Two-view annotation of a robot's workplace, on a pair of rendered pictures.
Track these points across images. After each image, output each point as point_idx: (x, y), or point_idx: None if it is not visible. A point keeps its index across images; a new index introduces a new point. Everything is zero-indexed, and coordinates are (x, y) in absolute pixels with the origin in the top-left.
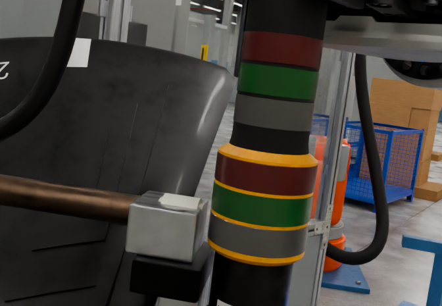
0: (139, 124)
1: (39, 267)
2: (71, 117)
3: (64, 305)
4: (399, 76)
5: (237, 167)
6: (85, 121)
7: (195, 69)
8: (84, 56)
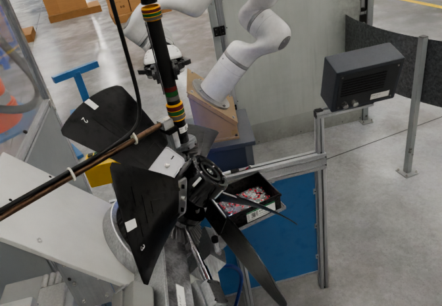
0: (125, 111)
1: (143, 147)
2: (112, 119)
3: (153, 148)
4: None
5: (175, 108)
6: (116, 118)
7: (115, 90)
8: (94, 104)
